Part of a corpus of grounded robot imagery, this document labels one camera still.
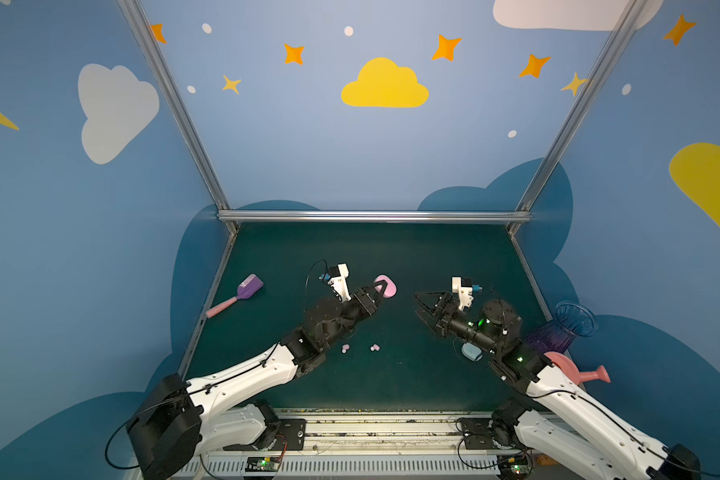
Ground purple earbud charging case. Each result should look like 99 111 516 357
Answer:
374 274 397 299

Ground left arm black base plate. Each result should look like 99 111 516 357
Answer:
223 418 307 451

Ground green controller circuit board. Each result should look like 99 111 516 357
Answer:
244 457 281 475
497 455 534 480

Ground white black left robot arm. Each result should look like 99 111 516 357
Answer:
123 275 396 479

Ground aluminium back frame rail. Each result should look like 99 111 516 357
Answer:
217 210 532 224

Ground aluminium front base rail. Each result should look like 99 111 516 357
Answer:
168 409 567 479

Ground purple pink toy scoop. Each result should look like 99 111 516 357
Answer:
205 274 264 318

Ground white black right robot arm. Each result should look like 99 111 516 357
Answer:
414 292 702 479

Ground light blue earbud charging case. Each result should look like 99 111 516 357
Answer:
461 343 483 362

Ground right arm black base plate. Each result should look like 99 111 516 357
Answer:
457 417 518 450

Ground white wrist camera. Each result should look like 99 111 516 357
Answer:
320 263 351 303
451 277 483 311

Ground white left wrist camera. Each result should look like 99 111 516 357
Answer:
320 263 351 303

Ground aluminium right corner post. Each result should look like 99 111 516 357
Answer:
507 0 649 237

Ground aluminium left corner post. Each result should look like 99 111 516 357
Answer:
117 0 229 214

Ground aluminium corner post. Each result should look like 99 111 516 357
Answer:
117 0 229 214
507 0 649 237

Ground pink toy watering can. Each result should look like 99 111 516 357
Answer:
545 351 611 385

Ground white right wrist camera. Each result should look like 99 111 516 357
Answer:
451 277 483 311

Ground aluminium left side rail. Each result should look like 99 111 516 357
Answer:
150 226 234 386

